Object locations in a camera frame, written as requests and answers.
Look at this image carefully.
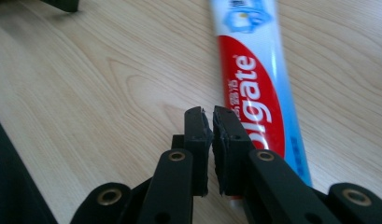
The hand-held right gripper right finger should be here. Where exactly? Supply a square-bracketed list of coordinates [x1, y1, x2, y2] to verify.
[212, 105, 256, 197]

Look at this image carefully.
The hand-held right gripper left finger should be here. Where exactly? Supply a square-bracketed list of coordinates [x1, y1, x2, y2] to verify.
[171, 106, 213, 198]

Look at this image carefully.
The red white blue toothpaste tube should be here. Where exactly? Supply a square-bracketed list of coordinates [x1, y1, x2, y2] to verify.
[209, 0, 314, 210]

